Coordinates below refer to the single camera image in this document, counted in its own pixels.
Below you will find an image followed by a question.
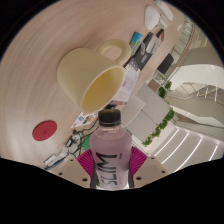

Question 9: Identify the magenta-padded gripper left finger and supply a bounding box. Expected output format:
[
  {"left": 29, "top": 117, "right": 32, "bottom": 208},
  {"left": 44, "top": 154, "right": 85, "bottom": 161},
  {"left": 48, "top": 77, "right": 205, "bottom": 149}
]
[{"left": 49, "top": 148, "right": 98, "bottom": 190}]

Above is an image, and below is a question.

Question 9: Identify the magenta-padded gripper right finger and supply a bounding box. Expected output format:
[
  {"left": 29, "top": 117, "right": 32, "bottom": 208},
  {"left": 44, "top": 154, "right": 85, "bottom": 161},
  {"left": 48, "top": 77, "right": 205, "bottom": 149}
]
[{"left": 127, "top": 145, "right": 171, "bottom": 189}]

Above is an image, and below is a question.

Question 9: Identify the lilac drink bottle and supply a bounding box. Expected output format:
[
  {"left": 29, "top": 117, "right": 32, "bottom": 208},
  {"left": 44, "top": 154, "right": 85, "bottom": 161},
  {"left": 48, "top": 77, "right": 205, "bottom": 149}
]
[{"left": 89, "top": 108, "right": 133, "bottom": 191}]

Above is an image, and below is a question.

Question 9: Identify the flat round red coaster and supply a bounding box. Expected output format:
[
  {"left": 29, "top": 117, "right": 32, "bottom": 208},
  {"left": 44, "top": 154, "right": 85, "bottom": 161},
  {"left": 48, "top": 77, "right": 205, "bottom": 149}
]
[{"left": 31, "top": 120, "right": 59, "bottom": 142}]

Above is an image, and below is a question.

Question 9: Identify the white planter cabinet with plants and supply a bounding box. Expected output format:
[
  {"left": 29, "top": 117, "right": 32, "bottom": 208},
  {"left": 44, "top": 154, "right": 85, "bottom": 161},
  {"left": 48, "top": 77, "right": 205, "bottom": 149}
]
[{"left": 123, "top": 84, "right": 177, "bottom": 148}]

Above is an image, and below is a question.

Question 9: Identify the pale yellow mug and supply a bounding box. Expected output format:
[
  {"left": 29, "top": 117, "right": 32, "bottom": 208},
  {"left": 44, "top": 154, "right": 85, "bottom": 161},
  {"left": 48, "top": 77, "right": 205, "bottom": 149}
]
[{"left": 55, "top": 38, "right": 133, "bottom": 116}]

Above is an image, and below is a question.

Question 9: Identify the black chair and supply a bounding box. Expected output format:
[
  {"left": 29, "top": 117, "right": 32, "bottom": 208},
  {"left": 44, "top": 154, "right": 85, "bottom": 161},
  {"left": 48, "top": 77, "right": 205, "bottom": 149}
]
[{"left": 156, "top": 52, "right": 175, "bottom": 76}]

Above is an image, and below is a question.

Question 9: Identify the small teal packet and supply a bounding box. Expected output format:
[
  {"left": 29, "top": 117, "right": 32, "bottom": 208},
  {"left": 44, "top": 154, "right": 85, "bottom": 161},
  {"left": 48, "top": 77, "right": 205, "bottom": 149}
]
[{"left": 129, "top": 31, "right": 144, "bottom": 48}]

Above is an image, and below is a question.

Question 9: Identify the white computer mouse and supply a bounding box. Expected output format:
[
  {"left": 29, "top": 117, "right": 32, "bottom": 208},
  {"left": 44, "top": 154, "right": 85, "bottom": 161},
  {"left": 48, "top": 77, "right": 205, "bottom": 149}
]
[{"left": 143, "top": 5, "right": 161, "bottom": 31}]

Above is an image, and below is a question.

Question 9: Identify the white power strip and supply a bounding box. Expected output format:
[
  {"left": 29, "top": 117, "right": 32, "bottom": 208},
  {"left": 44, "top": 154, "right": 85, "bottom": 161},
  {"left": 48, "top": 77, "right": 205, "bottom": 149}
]
[{"left": 154, "top": 0, "right": 175, "bottom": 23}]

